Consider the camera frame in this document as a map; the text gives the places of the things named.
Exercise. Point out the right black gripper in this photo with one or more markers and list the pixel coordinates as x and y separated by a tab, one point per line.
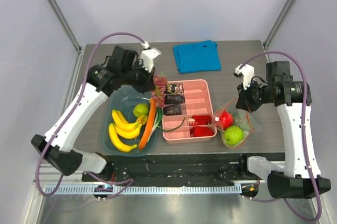
244	100

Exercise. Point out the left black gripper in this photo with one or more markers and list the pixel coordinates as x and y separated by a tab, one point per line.
148	84

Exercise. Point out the green grape bunch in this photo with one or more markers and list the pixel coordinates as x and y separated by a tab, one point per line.
240	120

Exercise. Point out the red pepper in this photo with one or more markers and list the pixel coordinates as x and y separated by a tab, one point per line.
225	120

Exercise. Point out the clear zip top bag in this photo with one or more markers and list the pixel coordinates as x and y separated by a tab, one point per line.
231	108

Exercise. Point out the green apple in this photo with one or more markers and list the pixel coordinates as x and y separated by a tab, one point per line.
233	135

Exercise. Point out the purple grape bunch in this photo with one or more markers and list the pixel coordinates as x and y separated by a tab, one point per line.
158	94

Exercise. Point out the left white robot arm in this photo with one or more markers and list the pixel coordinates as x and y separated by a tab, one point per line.
57	145

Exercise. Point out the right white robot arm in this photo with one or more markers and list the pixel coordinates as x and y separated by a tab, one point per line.
300	174

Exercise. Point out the teal plastic fruit bin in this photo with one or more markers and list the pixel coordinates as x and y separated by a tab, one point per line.
124	100

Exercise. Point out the yellow green bell pepper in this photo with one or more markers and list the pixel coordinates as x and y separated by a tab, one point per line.
141	111

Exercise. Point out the orange carrot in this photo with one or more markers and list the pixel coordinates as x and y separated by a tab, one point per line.
149	125

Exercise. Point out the yellow banana upper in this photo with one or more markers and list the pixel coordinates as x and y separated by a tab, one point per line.
121	121

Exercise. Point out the yellow banana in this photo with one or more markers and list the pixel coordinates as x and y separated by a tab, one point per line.
121	121
128	131
118	144

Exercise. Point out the pink divided organizer tray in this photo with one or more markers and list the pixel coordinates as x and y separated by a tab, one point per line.
197	102

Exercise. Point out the green onion stalk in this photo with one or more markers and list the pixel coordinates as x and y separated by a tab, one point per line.
167	123

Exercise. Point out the rose pattern rolled sock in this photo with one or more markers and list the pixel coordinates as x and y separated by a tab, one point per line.
174	89

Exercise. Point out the dark floral rolled sock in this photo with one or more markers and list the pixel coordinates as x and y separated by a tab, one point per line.
173	99

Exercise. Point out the blue folded cloth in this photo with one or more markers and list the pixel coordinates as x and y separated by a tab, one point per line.
197	57

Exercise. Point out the yellow banana middle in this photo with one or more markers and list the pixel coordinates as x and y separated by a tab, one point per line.
128	131

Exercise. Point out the dotted dark rolled sock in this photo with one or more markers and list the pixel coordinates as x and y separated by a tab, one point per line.
172	110

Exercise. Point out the yellow banana lower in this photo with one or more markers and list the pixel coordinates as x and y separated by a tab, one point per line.
118	144

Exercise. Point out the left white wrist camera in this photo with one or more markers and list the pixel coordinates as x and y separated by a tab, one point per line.
148	55

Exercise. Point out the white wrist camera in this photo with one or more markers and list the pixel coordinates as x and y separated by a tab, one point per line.
246	72
148	55

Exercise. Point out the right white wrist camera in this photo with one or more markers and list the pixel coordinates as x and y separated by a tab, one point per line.
246	72

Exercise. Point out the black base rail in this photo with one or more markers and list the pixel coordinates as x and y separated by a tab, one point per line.
179	170

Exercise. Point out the slotted cable duct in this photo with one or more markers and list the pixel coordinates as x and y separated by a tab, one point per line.
101	189

